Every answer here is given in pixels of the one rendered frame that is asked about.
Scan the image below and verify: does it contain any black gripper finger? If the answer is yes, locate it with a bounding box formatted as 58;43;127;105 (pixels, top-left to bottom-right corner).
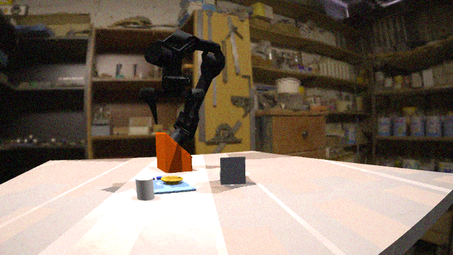
184;99;199;124
144;98;158;124

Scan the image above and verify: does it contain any grey cylinder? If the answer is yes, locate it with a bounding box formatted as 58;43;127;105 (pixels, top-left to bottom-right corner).
135;176;155;201

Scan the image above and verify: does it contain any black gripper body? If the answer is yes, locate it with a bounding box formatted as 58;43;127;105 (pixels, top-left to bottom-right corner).
138;68;204;100

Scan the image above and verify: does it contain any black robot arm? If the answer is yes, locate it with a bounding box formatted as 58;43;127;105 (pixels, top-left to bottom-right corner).
144;30;225;146

